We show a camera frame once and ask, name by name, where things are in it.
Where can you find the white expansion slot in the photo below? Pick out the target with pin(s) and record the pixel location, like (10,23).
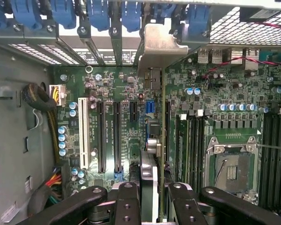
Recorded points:
(83,131)

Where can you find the open dark grey PC case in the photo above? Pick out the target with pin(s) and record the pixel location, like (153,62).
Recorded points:
(37,37)

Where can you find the blue expansion slot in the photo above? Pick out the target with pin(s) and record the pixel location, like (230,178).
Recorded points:
(150,109)

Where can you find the CPU socket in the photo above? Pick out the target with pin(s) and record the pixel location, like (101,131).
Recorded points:
(231,168)

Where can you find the RAM stick with white label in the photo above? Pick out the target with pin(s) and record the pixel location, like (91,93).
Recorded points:
(181,150)

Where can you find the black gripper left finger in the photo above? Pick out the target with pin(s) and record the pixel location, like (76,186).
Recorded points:
(126,206)

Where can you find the thin metal locking lever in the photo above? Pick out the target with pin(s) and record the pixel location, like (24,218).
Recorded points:
(221,170)
(274,147)

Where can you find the black long expansion slot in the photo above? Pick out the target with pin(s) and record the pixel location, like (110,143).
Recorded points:
(117,136)
(167,117)
(101,136)

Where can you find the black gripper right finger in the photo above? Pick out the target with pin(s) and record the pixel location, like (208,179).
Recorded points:
(185,206)

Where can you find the grey power supply unit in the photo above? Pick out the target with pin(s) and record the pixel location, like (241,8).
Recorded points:
(11,140)

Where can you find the green motherboard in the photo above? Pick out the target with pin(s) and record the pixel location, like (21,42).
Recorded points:
(112,82)

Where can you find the white power connector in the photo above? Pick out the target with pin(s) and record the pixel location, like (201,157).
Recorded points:
(59,95)

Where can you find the black short expansion slot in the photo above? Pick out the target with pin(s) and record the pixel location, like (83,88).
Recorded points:
(133,112)

